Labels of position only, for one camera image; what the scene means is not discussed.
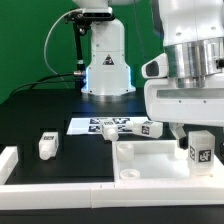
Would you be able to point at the paper sheet with markers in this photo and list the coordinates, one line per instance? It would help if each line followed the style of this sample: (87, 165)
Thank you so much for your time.
(91, 125)

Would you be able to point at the white U-shaped fence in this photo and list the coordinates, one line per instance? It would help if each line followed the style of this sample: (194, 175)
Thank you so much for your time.
(203, 190)

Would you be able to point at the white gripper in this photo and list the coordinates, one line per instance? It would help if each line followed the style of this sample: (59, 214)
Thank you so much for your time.
(165, 102)

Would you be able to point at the white square tabletop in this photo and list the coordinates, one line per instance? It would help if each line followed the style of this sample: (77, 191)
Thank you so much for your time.
(150, 160)

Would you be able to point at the black camera on stand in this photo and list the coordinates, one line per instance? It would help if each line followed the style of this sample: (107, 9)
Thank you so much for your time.
(81, 22)

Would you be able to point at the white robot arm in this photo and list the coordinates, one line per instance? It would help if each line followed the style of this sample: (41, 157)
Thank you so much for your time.
(185, 71)

